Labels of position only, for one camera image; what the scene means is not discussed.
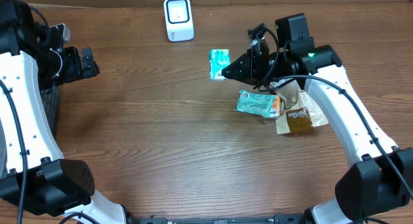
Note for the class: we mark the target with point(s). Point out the orange juice carton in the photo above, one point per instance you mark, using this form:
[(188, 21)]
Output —
[(275, 109)]

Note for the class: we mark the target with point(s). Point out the light green wipes pack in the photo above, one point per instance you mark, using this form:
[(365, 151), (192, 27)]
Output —
[(258, 104)]

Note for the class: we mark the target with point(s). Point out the teal white small packet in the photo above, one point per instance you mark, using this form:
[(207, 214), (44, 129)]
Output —
[(218, 59)]

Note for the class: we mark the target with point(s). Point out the white barcode scanner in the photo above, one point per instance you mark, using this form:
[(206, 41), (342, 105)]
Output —
[(178, 20)]

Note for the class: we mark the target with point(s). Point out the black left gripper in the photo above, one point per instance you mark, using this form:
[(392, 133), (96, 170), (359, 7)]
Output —
[(77, 70)]

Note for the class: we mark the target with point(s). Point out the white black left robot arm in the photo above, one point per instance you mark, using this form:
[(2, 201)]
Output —
[(36, 58)]

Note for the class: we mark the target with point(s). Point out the grey plastic mesh basket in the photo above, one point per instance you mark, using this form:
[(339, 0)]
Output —
[(51, 100)]

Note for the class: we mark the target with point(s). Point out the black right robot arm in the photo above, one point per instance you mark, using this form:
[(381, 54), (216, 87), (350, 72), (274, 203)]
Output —
[(379, 178)]

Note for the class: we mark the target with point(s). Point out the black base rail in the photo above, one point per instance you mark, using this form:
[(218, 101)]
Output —
[(219, 220)]

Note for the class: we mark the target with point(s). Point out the white brown snack bag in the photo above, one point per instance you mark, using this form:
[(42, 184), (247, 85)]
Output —
[(299, 112)]

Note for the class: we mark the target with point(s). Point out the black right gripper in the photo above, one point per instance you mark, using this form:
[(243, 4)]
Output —
[(245, 62)]

